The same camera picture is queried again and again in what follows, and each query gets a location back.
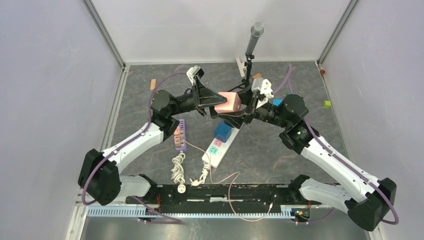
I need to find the brown charger plug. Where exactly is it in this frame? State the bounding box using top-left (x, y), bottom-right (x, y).
top-left (174, 135), bottom-right (185, 148)

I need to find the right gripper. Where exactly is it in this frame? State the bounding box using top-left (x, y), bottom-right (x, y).
top-left (218, 81), bottom-right (290, 129)

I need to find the wooden block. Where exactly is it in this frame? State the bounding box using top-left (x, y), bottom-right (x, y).
top-left (252, 72), bottom-right (262, 80)
top-left (149, 78), bottom-right (157, 92)

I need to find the upper wooden block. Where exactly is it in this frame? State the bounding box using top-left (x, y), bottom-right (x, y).
top-left (252, 72), bottom-right (262, 80)

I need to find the black tripod stand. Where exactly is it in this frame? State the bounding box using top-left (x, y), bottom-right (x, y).
top-left (229, 55), bottom-right (255, 93)

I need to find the white multicolour power strip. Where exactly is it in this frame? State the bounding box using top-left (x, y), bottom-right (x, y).
top-left (201, 127), bottom-right (240, 168)

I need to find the white bracket piece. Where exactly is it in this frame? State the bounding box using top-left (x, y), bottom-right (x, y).
top-left (235, 57), bottom-right (247, 79)

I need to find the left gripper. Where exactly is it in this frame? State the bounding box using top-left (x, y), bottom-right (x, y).
top-left (168, 75), bottom-right (233, 119)

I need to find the blue flat adapter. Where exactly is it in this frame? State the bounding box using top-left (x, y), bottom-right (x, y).
top-left (272, 99), bottom-right (284, 106)

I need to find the white strip cord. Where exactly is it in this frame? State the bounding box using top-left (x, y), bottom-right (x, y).
top-left (190, 162), bottom-right (212, 187)

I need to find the purple USB power strip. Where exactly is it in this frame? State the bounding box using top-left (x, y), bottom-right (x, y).
top-left (173, 119), bottom-right (187, 152)

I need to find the small green cube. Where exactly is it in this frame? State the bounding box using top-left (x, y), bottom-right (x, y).
top-left (323, 100), bottom-right (332, 108)

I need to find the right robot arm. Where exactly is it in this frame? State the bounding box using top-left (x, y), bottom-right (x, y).
top-left (209, 94), bottom-right (400, 232)

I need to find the white coiled power cord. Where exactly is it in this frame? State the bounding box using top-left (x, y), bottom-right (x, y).
top-left (170, 152), bottom-right (187, 195)

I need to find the left wooden block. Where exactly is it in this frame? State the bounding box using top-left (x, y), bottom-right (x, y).
top-left (149, 78), bottom-right (157, 92)

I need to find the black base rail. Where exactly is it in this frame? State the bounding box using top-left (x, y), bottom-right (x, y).
top-left (140, 183), bottom-right (309, 215)

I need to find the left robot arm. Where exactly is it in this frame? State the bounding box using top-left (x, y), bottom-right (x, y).
top-left (78, 75), bottom-right (227, 206)

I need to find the grey microphone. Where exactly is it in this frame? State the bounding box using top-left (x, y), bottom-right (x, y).
top-left (245, 22), bottom-right (265, 56)

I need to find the blue cube socket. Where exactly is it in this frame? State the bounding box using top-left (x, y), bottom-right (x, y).
top-left (214, 122), bottom-right (233, 143)

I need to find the pink cube socket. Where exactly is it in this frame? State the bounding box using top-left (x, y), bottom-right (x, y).
top-left (214, 92), bottom-right (242, 114)

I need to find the pink charging cable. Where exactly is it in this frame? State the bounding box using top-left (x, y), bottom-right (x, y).
top-left (178, 130), bottom-right (275, 222)

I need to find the pink charger plug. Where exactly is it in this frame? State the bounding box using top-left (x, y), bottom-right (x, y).
top-left (174, 126), bottom-right (181, 136)

